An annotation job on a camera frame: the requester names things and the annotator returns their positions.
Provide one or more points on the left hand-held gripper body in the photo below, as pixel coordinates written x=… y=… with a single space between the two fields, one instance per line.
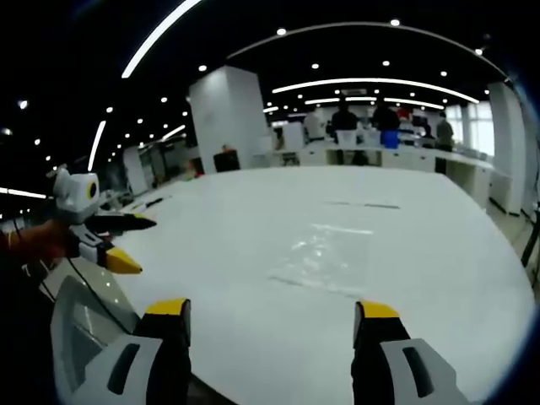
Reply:
x=71 y=194

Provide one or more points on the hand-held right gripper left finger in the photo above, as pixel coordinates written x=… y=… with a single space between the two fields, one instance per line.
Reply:
x=169 y=337

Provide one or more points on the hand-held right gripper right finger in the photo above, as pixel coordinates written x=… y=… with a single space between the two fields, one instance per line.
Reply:
x=379 y=333

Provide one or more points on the clear resealable plastic bag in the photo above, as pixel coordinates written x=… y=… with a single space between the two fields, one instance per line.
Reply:
x=325 y=261

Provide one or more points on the dark pen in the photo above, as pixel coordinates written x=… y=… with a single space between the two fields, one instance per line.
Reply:
x=154 y=202

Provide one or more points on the short ceiling light strip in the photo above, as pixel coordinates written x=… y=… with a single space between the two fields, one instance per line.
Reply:
x=97 y=143

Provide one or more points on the black box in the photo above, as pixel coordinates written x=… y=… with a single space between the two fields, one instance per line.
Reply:
x=226 y=162

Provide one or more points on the wide white pillar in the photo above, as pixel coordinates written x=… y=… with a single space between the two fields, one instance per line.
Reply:
x=228 y=122

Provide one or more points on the long white counter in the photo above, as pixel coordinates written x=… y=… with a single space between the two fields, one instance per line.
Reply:
x=422 y=160

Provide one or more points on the black tripod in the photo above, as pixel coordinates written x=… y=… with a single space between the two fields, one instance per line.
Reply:
x=532 y=236

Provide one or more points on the long ceiling light strip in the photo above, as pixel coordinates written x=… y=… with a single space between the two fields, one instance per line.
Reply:
x=160 y=34

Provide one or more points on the blue bin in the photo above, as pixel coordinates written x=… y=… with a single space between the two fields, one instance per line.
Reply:
x=389 y=139

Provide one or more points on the white bin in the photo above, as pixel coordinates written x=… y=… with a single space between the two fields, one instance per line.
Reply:
x=346 y=139

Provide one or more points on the narrow white pillar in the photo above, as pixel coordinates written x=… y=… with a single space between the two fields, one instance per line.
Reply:
x=506 y=147

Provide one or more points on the curved ceiling light strip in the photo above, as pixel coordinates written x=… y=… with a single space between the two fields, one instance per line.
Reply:
x=371 y=82

